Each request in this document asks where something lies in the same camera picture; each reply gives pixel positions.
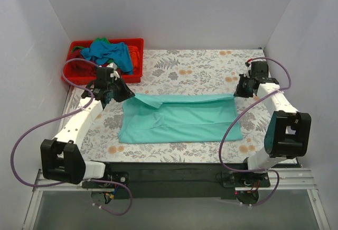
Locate dark red t shirt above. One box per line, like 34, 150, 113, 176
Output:
64, 48, 114, 78

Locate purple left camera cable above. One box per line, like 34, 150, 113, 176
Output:
10, 59, 102, 188

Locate blue t shirt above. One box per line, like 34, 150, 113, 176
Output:
80, 38, 133, 75

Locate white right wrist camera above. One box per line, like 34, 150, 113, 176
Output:
245, 59, 252, 78

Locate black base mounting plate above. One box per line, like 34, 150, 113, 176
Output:
82, 162, 270, 199

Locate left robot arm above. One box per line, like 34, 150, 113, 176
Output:
40, 67, 135, 188

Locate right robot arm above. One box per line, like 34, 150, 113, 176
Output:
234, 58, 312, 187

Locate mint green t shirt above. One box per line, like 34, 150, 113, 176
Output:
118, 94, 238, 144

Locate aluminium frame rail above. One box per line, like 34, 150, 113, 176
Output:
33, 168, 317, 191

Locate orange t shirt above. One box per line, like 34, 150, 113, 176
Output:
128, 45, 140, 73

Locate red plastic bin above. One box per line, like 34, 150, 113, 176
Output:
66, 38, 144, 85

